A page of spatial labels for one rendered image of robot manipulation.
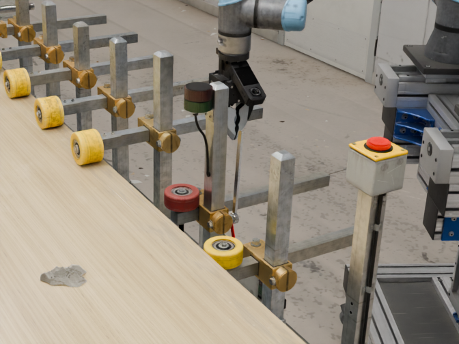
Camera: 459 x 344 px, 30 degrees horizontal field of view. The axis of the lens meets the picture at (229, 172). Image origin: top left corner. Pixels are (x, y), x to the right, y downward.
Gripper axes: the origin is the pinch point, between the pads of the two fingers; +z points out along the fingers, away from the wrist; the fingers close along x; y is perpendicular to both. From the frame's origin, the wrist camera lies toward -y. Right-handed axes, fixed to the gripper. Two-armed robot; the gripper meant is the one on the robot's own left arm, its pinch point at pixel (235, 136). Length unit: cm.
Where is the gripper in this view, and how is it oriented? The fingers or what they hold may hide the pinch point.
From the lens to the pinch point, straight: 201.6
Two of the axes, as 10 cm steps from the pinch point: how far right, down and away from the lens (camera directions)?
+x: -8.6, 1.9, -4.7
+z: -0.3, 9.0, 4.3
